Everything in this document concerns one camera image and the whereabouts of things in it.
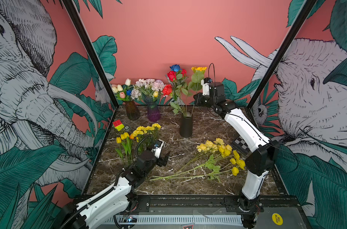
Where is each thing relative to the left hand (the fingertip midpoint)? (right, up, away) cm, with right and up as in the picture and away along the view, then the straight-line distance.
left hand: (164, 146), depth 81 cm
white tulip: (-26, +41, +12) cm, 49 cm away
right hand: (+16, +31, 0) cm, 35 cm away
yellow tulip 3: (-25, -1, +15) cm, 29 cm away
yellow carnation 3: (-13, +8, +20) cm, 25 cm away
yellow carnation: (-18, +9, +20) cm, 28 cm away
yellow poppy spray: (+32, -13, +7) cm, 35 cm away
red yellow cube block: (-36, +12, +21) cm, 43 cm away
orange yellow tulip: (-25, +4, +17) cm, 30 cm away
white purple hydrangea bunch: (-7, +38, +9) cm, 39 cm away
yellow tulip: (-33, +1, +16) cm, 37 cm away
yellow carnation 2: (-21, +6, +15) cm, 27 cm away
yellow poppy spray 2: (+39, -11, +10) cm, 42 cm away
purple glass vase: (-11, +21, +23) cm, 33 cm away
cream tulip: (-30, +36, +9) cm, 48 cm away
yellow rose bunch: (+33, -4, +12) cm, 36 cm away
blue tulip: (-23, +32, +6) cm, 40 cm away
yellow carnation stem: (-10, +7, +21) cm, 24 cm away
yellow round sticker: (+58, -34, -10) cm, 68 cm away
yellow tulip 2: (-30, +3, +17) cm, 35 cm away
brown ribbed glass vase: (-27, +22, +26) cm, 44 cm away
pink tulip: (-27, +31, +5) cm, 41 cm away
